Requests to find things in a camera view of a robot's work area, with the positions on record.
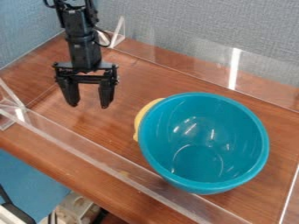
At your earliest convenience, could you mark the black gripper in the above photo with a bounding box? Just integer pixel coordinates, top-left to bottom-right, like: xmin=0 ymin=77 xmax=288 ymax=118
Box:
xmin=52 ymin=38 xmax=117 ymax=109

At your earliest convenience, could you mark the black chair part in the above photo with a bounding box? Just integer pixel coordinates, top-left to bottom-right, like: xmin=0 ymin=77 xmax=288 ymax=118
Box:
xmin=0 ymin=185 xmax=36 ymax=224

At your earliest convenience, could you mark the blue plastic bowl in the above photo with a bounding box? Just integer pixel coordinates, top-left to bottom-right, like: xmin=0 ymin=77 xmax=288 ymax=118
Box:
xmin=137 ymin=92 xmax=270 ymax=195

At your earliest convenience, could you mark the white device under table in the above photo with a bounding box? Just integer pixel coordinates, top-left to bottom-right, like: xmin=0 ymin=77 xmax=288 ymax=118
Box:
xmin=47 ymin=192 xmax=100 ymax=224

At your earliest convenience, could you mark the yellow object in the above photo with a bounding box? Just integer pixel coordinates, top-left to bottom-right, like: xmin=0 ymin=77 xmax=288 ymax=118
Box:
xmin=133 ymin=98 xmax=164 ymax=142

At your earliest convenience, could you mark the clear acrylic corner bracket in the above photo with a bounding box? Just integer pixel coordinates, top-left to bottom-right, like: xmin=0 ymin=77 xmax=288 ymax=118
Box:
xmin=96 ymin=17 xmax=125 ymax=49

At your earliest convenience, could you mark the clear acrylic left bracket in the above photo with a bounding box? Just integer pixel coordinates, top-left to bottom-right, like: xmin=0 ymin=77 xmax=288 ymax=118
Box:
xmin=0 ymin=78 xmax=27 ymax=131

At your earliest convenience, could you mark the clear acrylic barrier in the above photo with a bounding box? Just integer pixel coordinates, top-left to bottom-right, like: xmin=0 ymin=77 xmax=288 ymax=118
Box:
xmin=0 ymin=109 xmax=250 ymax=224
xmin=115 ymin=31 xmax=299 ymax=113

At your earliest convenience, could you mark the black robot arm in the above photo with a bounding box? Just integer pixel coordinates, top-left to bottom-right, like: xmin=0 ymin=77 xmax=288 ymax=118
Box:
xmin=43 ymin=0 xmax=117 ymax=109

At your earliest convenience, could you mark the clear acrylic back barrier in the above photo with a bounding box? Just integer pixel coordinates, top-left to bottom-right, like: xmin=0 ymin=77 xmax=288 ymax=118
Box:
xmin=115 ymin=31 xmax=299 ymax=113

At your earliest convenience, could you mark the clear acrylic front barrier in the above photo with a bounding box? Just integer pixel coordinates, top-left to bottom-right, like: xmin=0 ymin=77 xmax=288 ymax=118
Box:
xmin=0 ymin=109 xmax=250 ymax=224

